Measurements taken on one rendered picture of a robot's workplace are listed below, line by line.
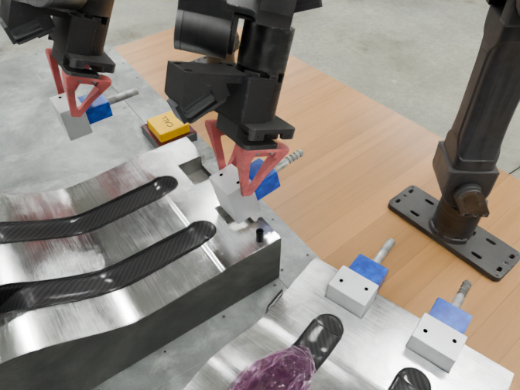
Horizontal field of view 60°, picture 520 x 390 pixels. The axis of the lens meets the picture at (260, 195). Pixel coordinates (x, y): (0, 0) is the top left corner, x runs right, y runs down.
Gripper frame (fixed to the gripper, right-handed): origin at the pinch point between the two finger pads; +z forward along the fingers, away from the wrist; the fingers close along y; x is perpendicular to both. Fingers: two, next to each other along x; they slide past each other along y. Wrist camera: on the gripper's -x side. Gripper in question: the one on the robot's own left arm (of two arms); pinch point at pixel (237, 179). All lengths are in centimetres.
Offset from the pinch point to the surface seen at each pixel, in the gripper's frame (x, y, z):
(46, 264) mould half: -21.9, -4.0, 11.2
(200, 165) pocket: 2.7, -13.8, 5.0
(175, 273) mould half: -8.9, 3.6, 10.2
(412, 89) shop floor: 186, -108, 18
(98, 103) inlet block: -9.4, -26.9, -0.5
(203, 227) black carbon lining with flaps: -3.1, -0.9, 7.3
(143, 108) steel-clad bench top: 5.6, -44.6, 6.9
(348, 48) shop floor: 186, -162, 10
